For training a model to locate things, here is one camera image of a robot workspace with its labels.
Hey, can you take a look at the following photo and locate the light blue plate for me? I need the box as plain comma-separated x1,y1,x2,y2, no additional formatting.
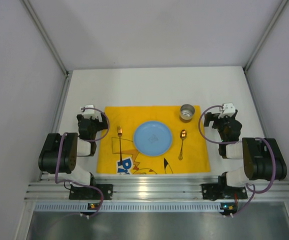
133,121,173,157

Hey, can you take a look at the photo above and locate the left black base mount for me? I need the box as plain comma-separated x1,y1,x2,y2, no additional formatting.
68,184,114,200

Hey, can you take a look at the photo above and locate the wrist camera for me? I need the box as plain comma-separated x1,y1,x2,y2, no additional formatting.
218,102,236,119
80,104,97,119

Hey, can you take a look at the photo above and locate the aluminium corner post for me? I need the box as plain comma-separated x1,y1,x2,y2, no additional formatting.
20,0,69,77
243,0,289,72

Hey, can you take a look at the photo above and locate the metal cup with brown base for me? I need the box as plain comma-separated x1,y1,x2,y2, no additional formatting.
179,104,196,123

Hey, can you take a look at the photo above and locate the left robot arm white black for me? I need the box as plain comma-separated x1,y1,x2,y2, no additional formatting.
38,113,109,188

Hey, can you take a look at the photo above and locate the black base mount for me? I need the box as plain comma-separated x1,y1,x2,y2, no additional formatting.
68,184,114,200
201,183,248,201

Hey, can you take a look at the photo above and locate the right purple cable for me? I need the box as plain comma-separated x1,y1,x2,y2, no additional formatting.
198,105,277,216

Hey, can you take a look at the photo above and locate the purple cable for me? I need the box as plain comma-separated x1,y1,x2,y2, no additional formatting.
54,106,110,216
198,105,277,216

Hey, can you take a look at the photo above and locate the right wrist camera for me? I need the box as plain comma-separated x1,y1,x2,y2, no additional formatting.
218,102,236,119

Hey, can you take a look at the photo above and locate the gold spoon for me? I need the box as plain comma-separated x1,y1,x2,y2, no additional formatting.
178,129,187,161

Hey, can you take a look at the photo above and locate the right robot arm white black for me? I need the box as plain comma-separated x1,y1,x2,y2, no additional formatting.
202,112,288,187

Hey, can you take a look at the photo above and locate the slotted cable duct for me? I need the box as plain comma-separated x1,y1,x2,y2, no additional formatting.
34,202,240,212

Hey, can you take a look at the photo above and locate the aluminium rail frame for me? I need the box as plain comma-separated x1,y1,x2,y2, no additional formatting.
24,176,289,202

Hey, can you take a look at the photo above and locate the rose gold fork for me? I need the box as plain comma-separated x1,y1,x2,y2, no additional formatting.
117,125,123,165

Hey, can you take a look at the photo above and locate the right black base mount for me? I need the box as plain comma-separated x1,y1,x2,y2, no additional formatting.
201,183,248,201

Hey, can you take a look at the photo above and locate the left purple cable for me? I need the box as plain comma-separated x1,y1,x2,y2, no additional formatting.
54,106,110,216

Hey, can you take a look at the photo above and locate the left aluminium corner post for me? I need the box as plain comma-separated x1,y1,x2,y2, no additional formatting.
20,0,69,77

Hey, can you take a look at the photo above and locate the yellow cartoon placemat cloth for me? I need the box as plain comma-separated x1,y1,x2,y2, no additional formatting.
97,105,211,175

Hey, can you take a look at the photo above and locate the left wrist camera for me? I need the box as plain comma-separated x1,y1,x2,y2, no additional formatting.
80,104,97,119

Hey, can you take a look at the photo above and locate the right aluminium corner post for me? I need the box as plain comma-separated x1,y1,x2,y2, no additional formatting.
243,0,289,72

